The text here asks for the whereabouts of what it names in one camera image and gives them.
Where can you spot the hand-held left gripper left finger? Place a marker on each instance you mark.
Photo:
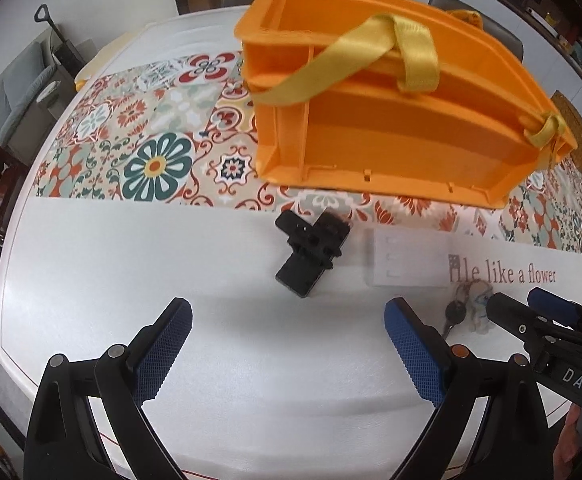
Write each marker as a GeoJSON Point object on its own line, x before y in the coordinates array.
{"type": "Point", "coordinates": [168, 350]}

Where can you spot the black phone mount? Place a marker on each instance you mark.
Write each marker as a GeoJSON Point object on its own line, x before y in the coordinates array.
{"type": "Point", "coordinates": [301, 275]}

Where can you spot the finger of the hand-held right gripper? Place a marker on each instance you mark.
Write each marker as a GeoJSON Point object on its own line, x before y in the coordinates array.
{"type": "Point", "coordinates": [508, 312]}
{"type": "Point", "coordinates": [556, 305]}

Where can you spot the orange plastic crate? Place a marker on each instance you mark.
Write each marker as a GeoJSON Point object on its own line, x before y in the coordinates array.
{"type": "Point", "coordinates": [396, 130]}

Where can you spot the floral patterned table runner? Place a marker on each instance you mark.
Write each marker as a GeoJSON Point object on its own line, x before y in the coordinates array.
{"type": "Point", "coordinates": [156, 165]}

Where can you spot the grey sofa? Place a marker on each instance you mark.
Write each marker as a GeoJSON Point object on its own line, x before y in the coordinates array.
{"type": "Point", "coordinates": [16, 90]}

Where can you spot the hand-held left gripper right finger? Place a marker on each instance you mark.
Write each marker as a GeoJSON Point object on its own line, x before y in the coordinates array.
{"type": "Point", "coordinates": [416, 355]}

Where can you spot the black shovel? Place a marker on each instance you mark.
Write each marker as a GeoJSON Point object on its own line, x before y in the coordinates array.
{"type": "Point", "coordinates": [66, 55]}

